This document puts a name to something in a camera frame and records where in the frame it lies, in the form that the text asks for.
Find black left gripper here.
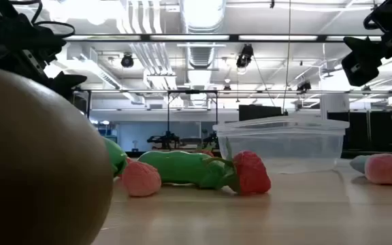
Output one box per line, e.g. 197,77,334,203
0,0,88,100

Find brown round potato toy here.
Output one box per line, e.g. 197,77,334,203
0,63,114,245

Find green ribbed cabbage toy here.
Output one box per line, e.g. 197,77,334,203
102,135,129,178

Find pink lumpy produce toy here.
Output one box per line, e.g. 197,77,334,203
364,152,392,186
120,160,163,197

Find green pea pod toy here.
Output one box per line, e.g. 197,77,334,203
137,150,229,190

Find clear plastic tupperware container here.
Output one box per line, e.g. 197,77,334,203
212,115,350,175

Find black ceiling spotlight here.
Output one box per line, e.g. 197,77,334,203
120,52,135,69
296,80,312,93
235,43,255,69

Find black partition panels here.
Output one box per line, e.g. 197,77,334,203
327,105,392,159

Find teal cloth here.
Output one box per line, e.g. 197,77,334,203
348,154,392,183

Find red strawberry toy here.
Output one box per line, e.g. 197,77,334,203
202,135,272,197
195,144,216,158

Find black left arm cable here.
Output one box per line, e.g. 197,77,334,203
10,0,77,39

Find thin hanging cable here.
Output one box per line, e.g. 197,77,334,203
282,0,292,113

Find black overhead frame beam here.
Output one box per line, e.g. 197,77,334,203
65,33,384,44

